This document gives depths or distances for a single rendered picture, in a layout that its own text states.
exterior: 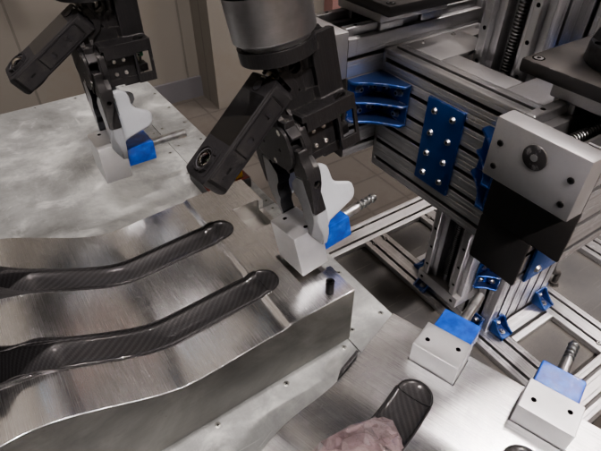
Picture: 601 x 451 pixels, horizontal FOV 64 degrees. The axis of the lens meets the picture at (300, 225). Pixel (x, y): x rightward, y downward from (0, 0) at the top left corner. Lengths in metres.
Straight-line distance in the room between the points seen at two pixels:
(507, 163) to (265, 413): 0.44
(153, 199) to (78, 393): 0.45
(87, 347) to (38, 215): 0.41
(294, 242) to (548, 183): 0.34
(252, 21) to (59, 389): 0.34
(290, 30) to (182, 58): 2.56
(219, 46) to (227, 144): 2.34
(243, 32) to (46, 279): 0.34
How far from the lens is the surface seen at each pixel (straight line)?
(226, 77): 2.84
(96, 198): 0.88
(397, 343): 0.55
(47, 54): 0.64
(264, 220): 0.67
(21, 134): 1.14
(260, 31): 0.41
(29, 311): 0.54
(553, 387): 0.55
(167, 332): 0.54
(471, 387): 0.54
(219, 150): 0.43
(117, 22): 0.66
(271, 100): 0.43
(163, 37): 2.89
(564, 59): 0.78
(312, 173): 0.45
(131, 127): 0.67
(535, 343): 1.48
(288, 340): 0.53
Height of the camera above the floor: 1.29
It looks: 41 degrees down
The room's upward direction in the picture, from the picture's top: straight up
